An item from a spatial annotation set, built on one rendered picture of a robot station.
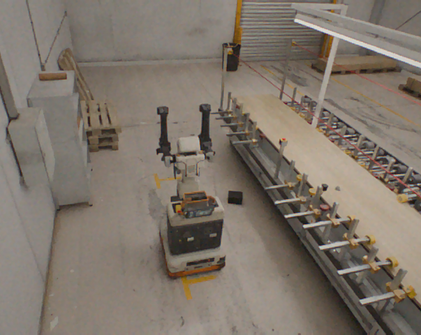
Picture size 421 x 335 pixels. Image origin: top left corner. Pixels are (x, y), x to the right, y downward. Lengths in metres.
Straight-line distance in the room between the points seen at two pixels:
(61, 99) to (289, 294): 3.16
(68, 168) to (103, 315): 1.79
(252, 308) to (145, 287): 1.10
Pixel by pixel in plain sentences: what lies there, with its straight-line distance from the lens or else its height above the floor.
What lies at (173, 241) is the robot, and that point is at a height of 0.50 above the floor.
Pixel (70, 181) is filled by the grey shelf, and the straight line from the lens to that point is 4.38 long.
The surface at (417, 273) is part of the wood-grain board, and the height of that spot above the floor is 0.90.
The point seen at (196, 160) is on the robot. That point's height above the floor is 1.19.
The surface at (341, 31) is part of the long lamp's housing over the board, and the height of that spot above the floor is 2.36.
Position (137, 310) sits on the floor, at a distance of 3.46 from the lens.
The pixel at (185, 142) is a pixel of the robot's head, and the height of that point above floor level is 1.36.
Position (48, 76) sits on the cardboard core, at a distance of 4.34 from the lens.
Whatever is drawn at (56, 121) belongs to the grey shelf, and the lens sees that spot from 3.97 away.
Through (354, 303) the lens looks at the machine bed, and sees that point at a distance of 3.65.
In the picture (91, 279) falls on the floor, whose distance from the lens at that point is 3.76.
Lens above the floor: 2.89
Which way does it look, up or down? 34 degrees down
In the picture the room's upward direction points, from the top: 3 degrees clockwise
